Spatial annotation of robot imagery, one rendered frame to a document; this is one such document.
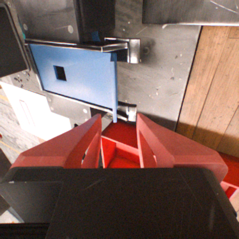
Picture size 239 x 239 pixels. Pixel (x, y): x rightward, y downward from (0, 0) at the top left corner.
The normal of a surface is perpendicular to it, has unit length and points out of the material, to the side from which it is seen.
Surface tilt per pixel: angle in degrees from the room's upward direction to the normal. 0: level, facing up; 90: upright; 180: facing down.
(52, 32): 0
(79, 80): 0
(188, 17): 0
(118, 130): 90
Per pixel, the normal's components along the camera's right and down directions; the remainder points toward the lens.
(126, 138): -0.02, -0.80
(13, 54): 0.88, 0.27
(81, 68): -0.48, 0.52
